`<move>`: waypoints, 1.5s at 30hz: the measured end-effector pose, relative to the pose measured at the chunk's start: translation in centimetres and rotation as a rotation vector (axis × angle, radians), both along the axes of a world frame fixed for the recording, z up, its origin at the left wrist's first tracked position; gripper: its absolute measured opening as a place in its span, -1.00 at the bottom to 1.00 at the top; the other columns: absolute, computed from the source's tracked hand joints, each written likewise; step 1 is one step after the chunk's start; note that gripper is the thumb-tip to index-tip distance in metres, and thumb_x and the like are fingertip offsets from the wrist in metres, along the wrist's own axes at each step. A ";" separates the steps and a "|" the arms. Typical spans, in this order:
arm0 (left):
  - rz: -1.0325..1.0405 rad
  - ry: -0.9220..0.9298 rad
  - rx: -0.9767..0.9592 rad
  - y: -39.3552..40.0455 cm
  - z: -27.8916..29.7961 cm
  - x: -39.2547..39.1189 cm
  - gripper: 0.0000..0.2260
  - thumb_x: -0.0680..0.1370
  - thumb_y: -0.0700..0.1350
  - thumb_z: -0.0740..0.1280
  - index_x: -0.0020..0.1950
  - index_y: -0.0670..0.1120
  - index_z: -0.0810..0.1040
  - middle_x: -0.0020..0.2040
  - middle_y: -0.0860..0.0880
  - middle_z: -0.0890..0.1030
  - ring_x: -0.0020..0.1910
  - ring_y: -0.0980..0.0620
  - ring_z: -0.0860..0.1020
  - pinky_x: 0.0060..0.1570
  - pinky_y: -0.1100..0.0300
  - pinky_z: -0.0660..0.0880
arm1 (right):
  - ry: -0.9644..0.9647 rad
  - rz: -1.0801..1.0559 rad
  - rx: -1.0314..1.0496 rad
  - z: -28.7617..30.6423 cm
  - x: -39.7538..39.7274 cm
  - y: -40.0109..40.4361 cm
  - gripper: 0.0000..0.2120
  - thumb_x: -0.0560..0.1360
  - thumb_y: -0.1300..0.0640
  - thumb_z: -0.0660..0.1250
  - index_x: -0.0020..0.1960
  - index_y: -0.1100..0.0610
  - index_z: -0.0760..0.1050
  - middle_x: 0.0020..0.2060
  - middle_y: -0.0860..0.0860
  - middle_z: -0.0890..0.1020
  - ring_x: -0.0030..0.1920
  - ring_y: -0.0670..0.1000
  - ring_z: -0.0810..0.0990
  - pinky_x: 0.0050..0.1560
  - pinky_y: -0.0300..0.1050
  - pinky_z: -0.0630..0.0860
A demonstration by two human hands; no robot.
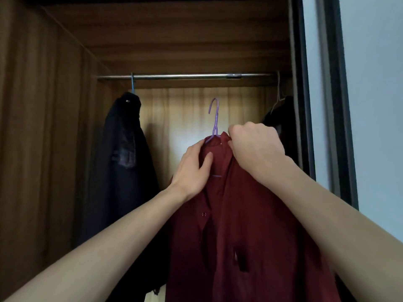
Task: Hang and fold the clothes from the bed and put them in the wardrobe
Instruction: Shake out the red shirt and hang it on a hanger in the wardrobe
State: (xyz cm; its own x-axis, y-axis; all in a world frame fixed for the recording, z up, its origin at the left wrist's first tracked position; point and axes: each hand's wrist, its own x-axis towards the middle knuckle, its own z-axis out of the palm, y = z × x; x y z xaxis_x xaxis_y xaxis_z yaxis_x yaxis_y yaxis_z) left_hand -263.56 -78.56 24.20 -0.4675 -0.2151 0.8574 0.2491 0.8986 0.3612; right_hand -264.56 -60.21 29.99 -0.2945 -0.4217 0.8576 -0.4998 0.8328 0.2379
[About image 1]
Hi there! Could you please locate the person's right hand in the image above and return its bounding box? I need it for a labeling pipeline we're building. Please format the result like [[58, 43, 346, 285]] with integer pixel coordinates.
[[227, 121, 296, 188]]

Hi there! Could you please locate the person's left hand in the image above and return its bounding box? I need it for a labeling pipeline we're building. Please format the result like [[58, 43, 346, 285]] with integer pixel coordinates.
[[169, 139, 214, 202]]

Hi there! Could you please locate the purple plastic hanger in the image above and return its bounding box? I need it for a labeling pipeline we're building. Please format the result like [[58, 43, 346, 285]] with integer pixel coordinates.
[[205, 98, 222, 178]]

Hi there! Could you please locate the dark red shirt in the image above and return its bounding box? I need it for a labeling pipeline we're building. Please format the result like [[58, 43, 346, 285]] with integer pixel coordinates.
[[165, 131, 342, 302]]

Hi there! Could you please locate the person's right forearm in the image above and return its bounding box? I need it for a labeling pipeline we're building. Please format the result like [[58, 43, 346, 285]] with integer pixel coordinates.
[[254, 155, 403, 302]]

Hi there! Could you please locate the person's left forearm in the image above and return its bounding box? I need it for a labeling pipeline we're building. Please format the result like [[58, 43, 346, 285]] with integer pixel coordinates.
[[3, 186, 189, 302]]

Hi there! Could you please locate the black garment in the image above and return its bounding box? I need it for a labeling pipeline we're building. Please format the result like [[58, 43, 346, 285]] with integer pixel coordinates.
[[262, 96, 300, 167]]

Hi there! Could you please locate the metal closet rod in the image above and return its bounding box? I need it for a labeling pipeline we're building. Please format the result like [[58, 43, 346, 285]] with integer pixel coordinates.
[[97, 73, 277, 80]]

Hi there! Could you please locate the dark navy jacket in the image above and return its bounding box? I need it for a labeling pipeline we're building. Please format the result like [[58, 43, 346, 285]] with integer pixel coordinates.
[[77, 92, 167, 302]]

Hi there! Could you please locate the wooden wardrobe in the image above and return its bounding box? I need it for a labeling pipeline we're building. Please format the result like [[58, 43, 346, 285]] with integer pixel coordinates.
[[0, 0, 303, 302]]

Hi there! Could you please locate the white wire hanger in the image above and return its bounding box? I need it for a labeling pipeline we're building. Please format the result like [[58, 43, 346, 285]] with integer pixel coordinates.
[[270, 71, 286, 114]]

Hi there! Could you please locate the black sliding door frame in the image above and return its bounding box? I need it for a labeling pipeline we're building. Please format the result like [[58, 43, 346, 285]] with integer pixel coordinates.
[[288, 0, 359, 211]]

